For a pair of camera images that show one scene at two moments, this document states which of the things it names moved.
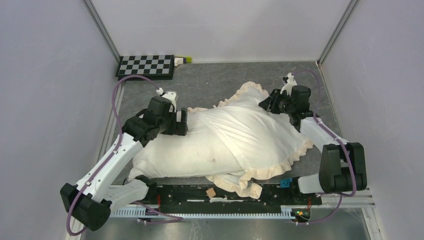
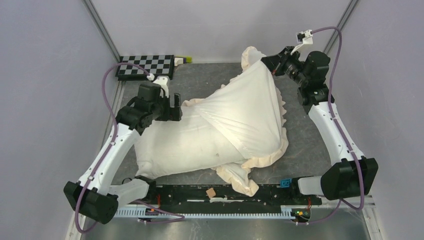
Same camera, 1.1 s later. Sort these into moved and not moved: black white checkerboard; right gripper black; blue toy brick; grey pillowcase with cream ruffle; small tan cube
Moved: right gripper black; grey pillowcase with cream ruffle
Not moved: blue toy brick; black white checkerboard; small tan cube
